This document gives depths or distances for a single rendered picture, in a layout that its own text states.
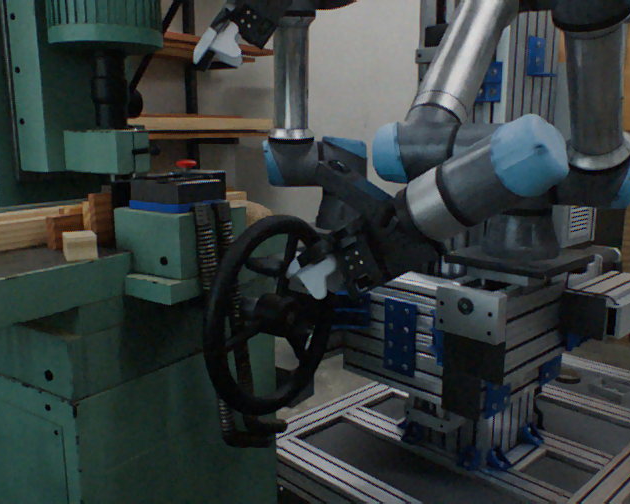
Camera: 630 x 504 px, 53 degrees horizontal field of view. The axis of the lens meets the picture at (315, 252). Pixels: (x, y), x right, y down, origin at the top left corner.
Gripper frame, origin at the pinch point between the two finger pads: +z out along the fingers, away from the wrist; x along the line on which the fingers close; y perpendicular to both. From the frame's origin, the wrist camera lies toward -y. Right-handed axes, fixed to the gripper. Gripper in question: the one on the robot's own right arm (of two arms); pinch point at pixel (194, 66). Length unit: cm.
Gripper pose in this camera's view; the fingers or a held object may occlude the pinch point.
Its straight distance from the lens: 106.9
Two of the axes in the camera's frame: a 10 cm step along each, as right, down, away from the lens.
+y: 8.1, 5.5, 1.9
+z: -5.8, 8.1, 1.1
